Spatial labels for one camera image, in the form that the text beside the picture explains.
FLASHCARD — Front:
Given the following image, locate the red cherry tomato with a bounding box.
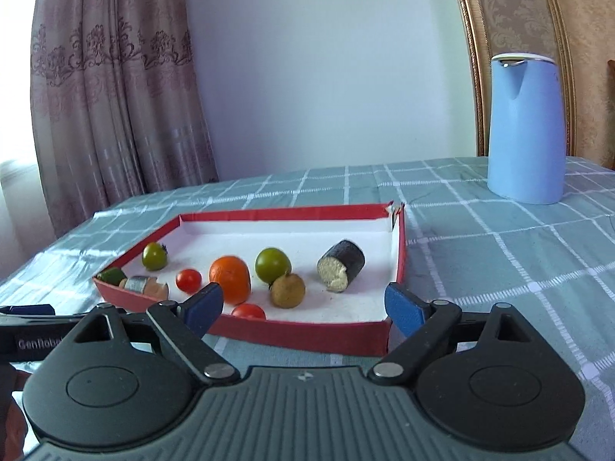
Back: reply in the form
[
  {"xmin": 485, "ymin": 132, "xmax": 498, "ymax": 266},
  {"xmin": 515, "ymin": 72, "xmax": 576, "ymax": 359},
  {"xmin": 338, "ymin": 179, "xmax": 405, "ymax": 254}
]
[
  {"xmin": 231, "ymin": 303, "xmax": 266, "ymax": 320},
  {"xmin": 176, "ymin": 269, "xmax": 203, "ymax": 293}
]

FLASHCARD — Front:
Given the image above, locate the gold framed chair back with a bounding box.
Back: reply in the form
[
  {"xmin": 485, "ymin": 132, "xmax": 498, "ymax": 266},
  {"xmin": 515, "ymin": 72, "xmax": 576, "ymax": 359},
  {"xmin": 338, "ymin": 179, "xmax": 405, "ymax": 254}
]
[{"xmin": 447, "ymin": 0, "xmax": 615, "ymax": 171}]

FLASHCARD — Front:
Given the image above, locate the blue electric kettle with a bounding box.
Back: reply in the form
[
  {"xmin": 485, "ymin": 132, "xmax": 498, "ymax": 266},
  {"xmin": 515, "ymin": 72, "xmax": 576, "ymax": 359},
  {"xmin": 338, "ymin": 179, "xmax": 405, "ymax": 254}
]
[{"xmin": 487, "ymin": 53, "xmax": 566, "ymax": 205}]

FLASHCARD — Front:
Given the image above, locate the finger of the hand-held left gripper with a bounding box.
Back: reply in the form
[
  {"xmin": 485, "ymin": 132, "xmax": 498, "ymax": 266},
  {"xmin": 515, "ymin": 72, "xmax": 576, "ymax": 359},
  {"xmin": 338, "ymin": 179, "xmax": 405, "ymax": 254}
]
[
  {"xmin": 0, "ymin": 303, "xmax": 55, "ymax": 317},
  {"xmin": 0, "ymin": 315, "xmax": 90, "ymax": 330}
]

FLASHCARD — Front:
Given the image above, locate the foil wrapped sausage piece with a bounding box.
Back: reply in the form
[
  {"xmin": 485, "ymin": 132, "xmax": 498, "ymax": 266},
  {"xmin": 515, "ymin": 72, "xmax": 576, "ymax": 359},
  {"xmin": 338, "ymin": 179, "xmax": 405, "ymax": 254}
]
[{"xmin": 120, "ymin": 276, "xmax": 169, "ymax": 298}]

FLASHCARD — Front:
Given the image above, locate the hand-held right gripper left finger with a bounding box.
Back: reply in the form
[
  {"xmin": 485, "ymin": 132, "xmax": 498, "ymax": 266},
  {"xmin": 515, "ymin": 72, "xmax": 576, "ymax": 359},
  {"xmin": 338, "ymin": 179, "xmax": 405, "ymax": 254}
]
[{"xmin": 45, "ymin": 282, "xmax": 241, "ymax": 385}]

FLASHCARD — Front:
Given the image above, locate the red shallow cardboard box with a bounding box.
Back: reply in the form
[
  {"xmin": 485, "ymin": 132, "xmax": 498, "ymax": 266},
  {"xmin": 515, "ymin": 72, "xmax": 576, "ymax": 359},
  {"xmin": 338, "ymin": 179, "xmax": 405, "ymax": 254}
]
[{"xmin": 93, "ymin": 203, "xmax": 408, "ymax": 357}]

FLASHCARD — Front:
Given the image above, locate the green tomato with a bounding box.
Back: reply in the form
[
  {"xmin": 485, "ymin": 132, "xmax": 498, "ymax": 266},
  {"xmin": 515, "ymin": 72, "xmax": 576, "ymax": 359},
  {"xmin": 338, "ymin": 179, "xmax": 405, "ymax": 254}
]
[
  {"xmin": 142, "ymin": 242, "xmax": 170, "ymax": 271},
  {"xmin": 255, "ymin": 248, "xmax": 292, "ymax": 284}
]

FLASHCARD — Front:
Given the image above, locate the green checked tablecloth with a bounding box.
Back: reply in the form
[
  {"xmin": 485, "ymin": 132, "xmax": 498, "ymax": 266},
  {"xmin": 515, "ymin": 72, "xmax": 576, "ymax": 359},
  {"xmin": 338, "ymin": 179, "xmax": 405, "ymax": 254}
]
[{"xmin": 0, "ymin": 156, "xmax": 615, "ymax": 443}]

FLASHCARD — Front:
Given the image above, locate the orange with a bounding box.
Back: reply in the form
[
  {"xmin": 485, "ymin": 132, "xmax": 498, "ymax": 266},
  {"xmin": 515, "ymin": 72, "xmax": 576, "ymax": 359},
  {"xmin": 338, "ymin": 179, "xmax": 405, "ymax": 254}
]
[{"xmin": 209, "ymin": 256, "xmax": 252, "ymax": 300}]

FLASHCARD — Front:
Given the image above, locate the brown patterned curtain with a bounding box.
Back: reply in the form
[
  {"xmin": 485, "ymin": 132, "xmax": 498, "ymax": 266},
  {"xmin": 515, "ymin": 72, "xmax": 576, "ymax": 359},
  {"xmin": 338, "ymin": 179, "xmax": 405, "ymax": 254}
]
[{"xmin": 0, "ymin": 0, "xmax": 219, "ymax": 279}]

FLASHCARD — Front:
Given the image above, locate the brown longan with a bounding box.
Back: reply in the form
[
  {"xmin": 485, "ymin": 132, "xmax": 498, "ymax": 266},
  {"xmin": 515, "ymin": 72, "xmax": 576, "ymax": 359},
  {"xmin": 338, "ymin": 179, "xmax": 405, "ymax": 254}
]
[{"xmin": 270, "ymin": 273, "xmax": 306, "ymax": 309}]

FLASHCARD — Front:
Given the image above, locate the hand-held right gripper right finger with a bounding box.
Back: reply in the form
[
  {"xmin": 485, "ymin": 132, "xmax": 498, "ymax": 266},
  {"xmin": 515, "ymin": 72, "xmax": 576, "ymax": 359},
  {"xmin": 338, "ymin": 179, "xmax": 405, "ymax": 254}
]
[{"xmin": 367, "ymin": 282, "xmax": 567, "ymax": 385}]

